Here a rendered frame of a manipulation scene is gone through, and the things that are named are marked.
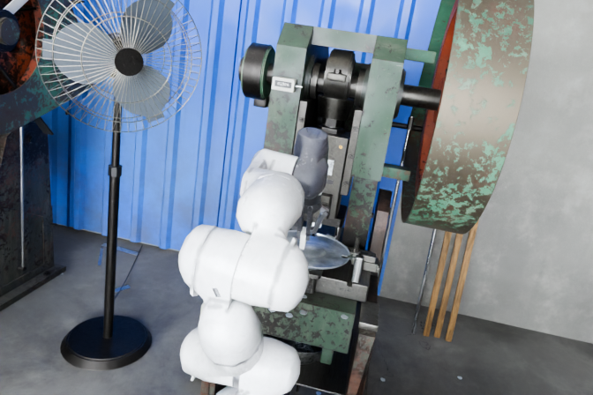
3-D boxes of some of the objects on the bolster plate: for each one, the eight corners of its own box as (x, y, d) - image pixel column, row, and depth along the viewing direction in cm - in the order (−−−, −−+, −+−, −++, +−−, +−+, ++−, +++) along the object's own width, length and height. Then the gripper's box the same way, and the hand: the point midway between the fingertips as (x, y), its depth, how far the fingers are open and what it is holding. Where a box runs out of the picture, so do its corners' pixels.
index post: (359, 283, 158) (364, 257, 156) (350, 281, 159) (355, 255, 156) (359, 279, 161) (364, 254, 158) (350, 278, 161) (356, 251, 159)
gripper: (281, 191, 125) (278, 250, 141) (330, 201, 123) (321, 259, 139) (288, 174, 131) (284, 232, 146) (334, 182, 129) (326, 241, 144)
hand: (303, 238), depth 140 cm, fingers closed
